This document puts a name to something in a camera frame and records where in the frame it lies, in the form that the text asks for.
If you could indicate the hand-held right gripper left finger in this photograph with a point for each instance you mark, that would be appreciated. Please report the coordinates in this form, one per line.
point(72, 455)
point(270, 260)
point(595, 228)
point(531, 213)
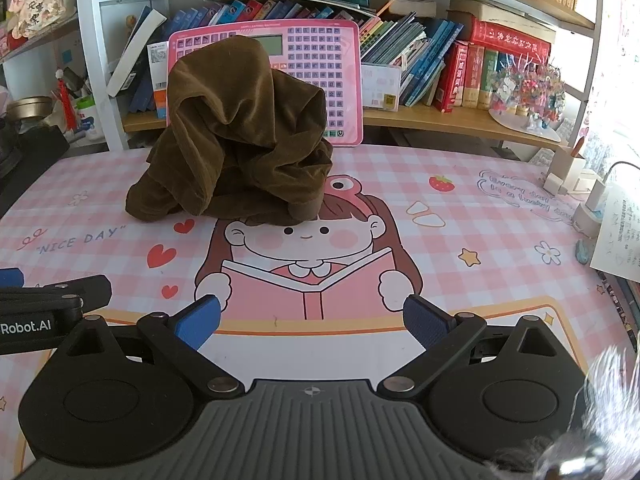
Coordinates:
point(200, 322)

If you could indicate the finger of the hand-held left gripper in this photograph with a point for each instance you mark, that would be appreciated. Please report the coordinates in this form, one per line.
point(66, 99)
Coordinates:
point(11, 278)
point(95, 290)

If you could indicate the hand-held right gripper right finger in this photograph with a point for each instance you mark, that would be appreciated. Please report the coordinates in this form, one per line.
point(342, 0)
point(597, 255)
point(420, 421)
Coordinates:
point(425, 322)

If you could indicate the brown pants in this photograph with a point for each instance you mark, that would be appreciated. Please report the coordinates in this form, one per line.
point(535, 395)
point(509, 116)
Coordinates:
point(235, 125)

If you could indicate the pink checked desk mat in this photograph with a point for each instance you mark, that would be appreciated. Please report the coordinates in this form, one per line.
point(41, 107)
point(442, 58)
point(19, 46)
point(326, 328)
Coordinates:
point(450, 260)

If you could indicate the gold round tin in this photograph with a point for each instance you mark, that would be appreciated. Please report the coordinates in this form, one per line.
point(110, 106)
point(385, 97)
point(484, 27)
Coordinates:
point(30, 109)

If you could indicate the white jar green lid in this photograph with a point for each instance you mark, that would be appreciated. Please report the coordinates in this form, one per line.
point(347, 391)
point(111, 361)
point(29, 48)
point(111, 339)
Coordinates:
point(90, 120)

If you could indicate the red tassel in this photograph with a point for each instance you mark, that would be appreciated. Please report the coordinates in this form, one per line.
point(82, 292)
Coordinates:
point(67, 105)

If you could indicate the white charger plug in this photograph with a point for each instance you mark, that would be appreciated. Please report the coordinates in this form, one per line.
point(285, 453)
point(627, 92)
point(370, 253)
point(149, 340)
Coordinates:
point(554, 184)

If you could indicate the stack of dark books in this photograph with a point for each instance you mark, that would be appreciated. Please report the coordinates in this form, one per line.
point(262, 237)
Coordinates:
point(625, 310)

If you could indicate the paper note sheet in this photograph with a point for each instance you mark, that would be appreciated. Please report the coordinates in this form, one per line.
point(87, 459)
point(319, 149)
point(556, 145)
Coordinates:
point(620, 240)

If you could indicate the white pen holder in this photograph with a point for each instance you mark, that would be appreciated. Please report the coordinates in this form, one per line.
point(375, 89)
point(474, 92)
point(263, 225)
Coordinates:
point(565, 162)

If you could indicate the white orange product box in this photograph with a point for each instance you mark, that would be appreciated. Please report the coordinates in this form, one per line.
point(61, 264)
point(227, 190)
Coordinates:
point(159, 80)

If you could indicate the white card box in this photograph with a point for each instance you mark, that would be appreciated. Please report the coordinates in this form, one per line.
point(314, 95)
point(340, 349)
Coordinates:
point(380, 87)

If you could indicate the red dictionary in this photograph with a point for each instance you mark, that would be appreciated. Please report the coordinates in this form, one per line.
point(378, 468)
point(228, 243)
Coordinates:
point(452, 77)

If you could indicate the white leaning book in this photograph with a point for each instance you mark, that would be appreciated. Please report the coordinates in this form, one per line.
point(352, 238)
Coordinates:
point(137, 45)

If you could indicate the tan dictionary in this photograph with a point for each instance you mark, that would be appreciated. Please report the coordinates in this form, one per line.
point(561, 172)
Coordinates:
point(472, 77)

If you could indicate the white metal bookshelf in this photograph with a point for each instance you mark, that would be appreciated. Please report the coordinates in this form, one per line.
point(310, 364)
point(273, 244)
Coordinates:
point(92, 35)

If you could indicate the colourful bead flower ornament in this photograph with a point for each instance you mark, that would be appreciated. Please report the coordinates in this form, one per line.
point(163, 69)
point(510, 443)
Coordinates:
point(530, 90)

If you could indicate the green dictionary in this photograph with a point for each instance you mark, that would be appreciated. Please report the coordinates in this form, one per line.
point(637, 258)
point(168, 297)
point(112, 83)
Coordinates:
point(489, 75)

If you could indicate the pink toy learning tablet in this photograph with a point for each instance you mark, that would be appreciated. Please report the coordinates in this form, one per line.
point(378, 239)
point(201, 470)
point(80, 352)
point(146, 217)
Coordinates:
point(325, 65)

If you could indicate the row of colourful books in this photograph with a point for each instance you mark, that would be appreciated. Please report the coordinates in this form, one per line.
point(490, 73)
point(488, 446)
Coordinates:
point(400, 45)

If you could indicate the paper doll decoration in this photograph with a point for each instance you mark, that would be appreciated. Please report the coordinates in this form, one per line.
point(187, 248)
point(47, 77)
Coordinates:
point(40, 0)

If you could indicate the thick red book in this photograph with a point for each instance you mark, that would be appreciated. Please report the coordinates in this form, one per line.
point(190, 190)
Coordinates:
point(510, 42)

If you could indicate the thick beige book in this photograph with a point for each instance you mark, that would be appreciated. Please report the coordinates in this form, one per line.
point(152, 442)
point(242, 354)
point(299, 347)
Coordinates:
point(500, 15)

